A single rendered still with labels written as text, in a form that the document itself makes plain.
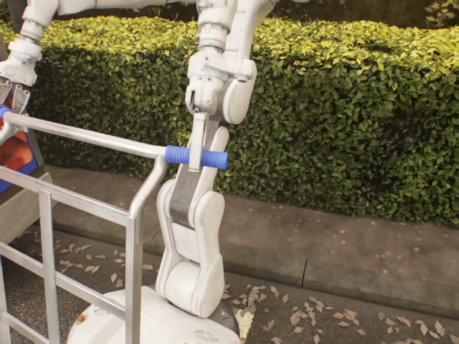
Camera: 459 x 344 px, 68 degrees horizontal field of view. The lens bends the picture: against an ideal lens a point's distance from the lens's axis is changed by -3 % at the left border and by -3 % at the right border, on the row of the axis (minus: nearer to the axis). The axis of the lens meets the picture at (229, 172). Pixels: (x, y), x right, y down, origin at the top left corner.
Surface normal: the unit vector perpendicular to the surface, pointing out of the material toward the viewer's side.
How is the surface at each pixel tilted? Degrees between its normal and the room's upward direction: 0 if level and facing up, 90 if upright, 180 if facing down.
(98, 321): 0
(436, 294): 0
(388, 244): 8
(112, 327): 73
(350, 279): 0
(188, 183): 48
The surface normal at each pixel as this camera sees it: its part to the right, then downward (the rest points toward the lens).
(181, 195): -0.40, -0.23
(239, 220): -0.07, -0.78
